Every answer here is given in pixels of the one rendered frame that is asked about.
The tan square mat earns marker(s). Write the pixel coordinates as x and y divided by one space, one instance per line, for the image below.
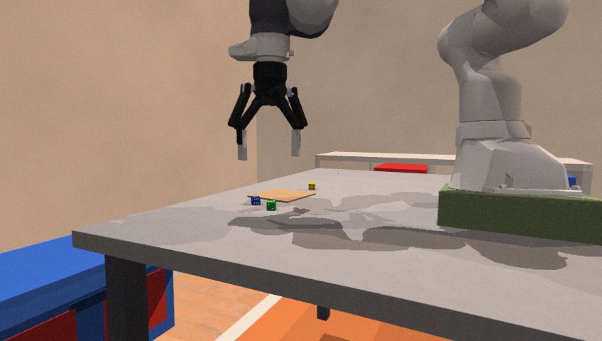
283 195

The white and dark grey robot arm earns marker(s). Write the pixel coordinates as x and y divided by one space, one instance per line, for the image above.
495 147

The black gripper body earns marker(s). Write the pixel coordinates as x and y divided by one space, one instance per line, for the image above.
270 75

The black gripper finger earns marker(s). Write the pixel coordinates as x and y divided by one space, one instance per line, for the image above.
295 117
240 122

